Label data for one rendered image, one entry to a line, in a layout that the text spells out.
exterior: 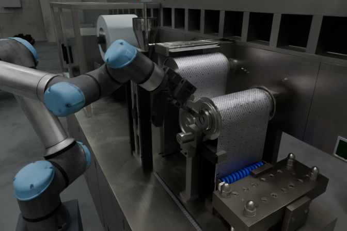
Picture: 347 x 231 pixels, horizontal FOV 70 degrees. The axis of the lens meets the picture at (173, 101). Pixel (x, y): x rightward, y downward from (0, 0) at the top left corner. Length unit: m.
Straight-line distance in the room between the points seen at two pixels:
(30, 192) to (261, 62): 0.93
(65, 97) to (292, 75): 0.76
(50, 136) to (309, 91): 0.90
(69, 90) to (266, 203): 0.67
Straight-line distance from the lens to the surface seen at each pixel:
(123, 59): 0.61
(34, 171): 0.90
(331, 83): 0.92
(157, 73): 0.66
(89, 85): 0.62
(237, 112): 0.84
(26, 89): 0.68
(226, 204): 0.85
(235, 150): 0.91
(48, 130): 0.94
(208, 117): 0.80
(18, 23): 12.25
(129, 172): 1.17
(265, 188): 0.94
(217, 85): 1.07
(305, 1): 0.96
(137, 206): 1.02
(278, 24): 1.02
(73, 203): 1.09
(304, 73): 0.96
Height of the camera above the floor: 1.62
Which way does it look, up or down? 22 degrees down
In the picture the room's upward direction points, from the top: straight up
